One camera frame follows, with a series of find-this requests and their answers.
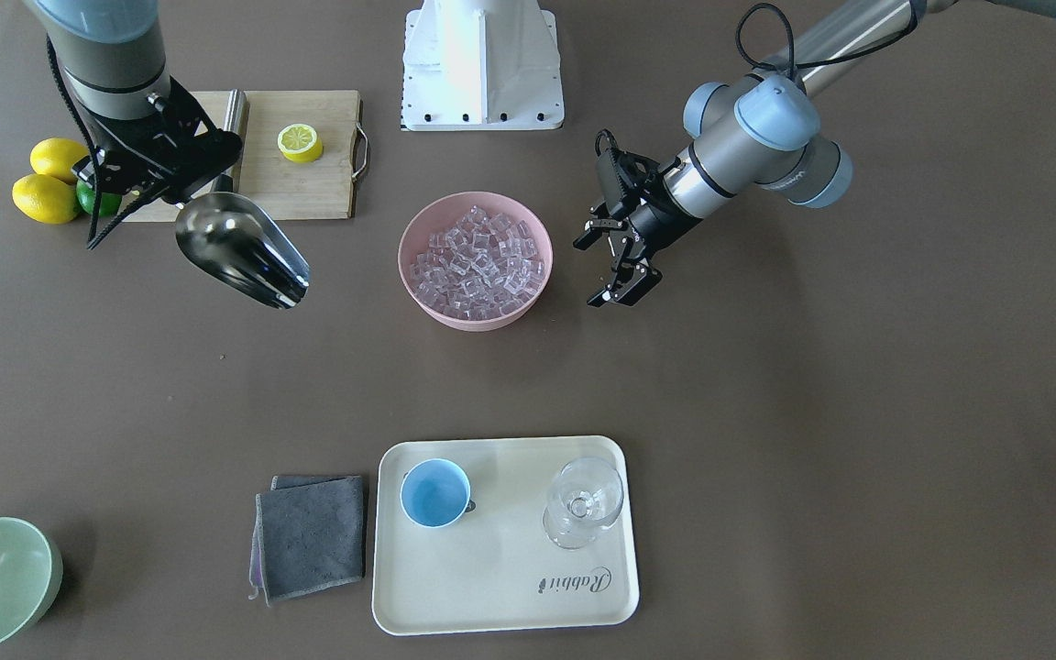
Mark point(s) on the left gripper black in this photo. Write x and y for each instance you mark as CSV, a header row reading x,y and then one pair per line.
x,y
652,223

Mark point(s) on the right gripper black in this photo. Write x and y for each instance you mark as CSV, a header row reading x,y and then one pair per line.
x,y
121,149

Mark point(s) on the metal ice scoop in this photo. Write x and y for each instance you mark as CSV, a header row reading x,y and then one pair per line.
x,y
232,239

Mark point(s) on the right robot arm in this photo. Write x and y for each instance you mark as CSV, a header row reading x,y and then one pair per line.
x,y
111,52

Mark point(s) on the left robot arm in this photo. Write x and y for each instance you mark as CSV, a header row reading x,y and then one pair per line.
x,y
762,130

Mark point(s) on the pink bowl with ice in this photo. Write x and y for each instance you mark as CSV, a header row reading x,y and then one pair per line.
x,y
475,260

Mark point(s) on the light blue cup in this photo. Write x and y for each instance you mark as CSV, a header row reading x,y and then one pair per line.
x,y
436,493

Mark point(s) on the green lime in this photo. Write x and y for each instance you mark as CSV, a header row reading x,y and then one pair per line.
x,y
106,204

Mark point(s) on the whole lemon far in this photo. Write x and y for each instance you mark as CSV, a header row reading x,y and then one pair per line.
x,y
57,157

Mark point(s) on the whole lemon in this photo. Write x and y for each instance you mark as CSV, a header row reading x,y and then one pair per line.
x,y
45,199
57,157

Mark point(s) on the whole lemon near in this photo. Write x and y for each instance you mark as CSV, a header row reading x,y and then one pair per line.
x,y
45,199

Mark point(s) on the half lemon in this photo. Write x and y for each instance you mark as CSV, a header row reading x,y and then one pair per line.
x,y
300,143

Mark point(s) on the wooden cutting board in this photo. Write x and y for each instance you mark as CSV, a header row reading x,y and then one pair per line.
x,y
321,190

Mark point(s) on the clear wine glass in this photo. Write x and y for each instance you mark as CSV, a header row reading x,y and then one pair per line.
x,y
583,502

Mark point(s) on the cream plastic tray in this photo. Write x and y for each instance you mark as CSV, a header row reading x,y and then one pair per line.
x,y
495,570

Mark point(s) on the grey folded cloth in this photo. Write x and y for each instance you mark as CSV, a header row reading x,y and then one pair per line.
x,y
308,535

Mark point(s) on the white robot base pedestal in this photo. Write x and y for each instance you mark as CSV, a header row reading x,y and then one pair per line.
x,y
481,66

